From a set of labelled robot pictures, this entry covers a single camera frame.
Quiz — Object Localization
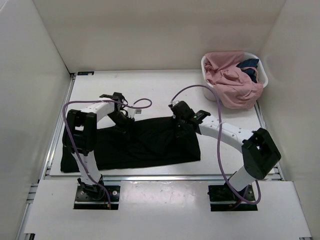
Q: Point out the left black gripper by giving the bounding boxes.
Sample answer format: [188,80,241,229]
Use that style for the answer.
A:
[107,111,136,142]

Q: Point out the black trousers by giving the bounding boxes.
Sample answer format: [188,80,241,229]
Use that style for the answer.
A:
[69,117,201,170]

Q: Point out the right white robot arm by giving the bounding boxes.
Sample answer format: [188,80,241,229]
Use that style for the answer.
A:
[169,101,282,200]

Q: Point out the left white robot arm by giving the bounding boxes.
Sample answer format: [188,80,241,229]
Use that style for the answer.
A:
[62,92,136,202]

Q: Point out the pink garment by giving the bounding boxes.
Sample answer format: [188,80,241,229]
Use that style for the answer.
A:
[203,51,264,109]

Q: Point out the blue white label sticker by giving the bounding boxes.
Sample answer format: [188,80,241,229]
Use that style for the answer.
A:
[77,71,95,76]

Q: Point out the dark blue garment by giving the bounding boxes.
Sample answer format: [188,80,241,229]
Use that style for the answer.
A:
[236,58,260,83]

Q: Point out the white plastic basket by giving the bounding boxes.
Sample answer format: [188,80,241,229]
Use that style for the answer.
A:
[200,51,269,102]

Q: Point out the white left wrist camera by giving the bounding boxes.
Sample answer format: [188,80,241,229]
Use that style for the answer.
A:
[128,108,142,118]

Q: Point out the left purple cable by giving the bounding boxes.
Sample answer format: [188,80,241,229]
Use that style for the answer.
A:
[62,98,153,205]

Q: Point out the purple cable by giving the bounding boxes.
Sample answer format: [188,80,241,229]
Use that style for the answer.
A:
[62,98,153,205]
[171,84,262,205]

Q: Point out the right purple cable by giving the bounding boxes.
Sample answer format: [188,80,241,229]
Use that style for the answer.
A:
[171,84,262,205]

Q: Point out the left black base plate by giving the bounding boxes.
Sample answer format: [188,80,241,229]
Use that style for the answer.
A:
[73,185,121,210]

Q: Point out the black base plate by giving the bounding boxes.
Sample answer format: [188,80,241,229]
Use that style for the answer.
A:
[73,185,121,210]
[207,184,258,212]

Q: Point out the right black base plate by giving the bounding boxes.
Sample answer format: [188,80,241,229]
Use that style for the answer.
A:
[207,184,258,212]

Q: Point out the aluminium frame rail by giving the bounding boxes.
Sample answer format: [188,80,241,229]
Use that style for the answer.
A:
[43,173,282,182]

